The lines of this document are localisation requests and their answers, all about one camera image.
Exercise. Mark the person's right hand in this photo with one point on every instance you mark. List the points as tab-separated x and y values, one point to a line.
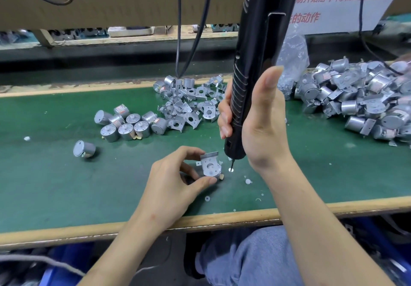
266	125

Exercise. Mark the person's left hand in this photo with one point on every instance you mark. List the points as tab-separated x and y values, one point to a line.
170	193

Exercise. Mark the silver round motor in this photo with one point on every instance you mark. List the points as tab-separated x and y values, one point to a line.
214	170

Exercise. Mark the pile of silver motors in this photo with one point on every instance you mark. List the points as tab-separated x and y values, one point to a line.
125	125

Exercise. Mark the pile of metal brackets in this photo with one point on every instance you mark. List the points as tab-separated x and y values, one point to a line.
189	96

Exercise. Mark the black electric screwdriver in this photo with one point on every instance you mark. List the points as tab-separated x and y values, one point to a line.
263	32

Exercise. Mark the pile of assembled motors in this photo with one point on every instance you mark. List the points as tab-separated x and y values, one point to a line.
359	93

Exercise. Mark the person's left forearm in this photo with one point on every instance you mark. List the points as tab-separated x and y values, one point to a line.
131	254

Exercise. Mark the person's right forearm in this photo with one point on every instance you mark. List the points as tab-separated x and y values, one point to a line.
327	231

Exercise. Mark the small clear plastic bag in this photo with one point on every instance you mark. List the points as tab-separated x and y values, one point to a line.
294	58

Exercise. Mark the green bench mat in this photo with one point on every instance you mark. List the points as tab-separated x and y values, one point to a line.
359	173

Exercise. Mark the grey blue trousers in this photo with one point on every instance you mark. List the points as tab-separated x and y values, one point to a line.
250	260

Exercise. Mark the blue plastic bin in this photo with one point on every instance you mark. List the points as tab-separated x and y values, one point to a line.
64	266

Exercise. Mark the white paper sign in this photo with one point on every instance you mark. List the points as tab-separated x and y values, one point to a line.
353	0

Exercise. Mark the dark blue crate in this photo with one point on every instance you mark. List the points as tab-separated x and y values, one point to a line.
385	250

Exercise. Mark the brown back panel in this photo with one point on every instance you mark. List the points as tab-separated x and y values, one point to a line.
115	0

